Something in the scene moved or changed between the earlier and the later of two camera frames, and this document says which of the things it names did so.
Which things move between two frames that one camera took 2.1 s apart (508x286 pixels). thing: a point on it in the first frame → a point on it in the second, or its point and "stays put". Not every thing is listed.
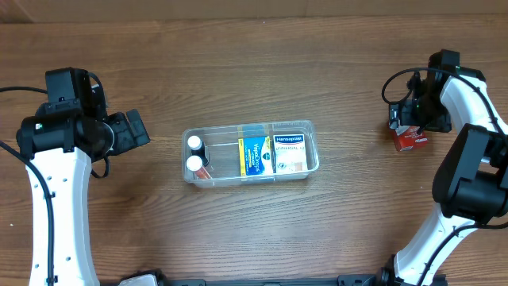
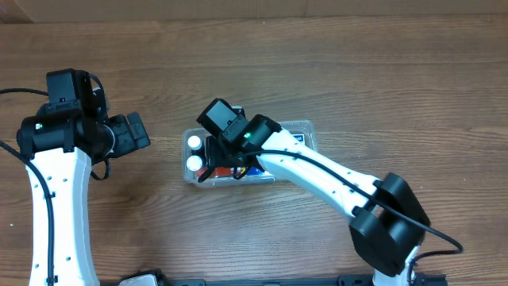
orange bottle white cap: [194, 164] stays put
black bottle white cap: [198, 148] stays put
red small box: [407, 138] → [222, 171]
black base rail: [345, 280] stays put
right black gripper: [408, 119] → [214, 155]
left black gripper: [129, 129] stays put
